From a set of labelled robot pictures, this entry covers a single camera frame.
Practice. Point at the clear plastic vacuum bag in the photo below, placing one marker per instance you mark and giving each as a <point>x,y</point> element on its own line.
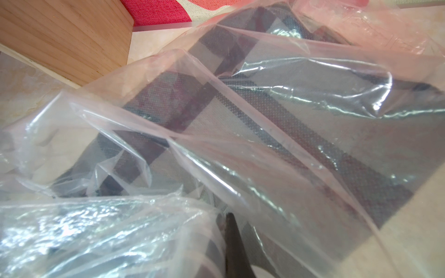
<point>155,234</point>

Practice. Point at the wooden two-tier shelf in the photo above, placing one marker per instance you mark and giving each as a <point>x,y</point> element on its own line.
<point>75,42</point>

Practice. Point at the dark plaid grey scarf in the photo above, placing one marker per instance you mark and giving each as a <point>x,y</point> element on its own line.
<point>330,157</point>

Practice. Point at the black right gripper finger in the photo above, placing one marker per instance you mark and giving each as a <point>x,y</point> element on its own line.
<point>237,262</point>

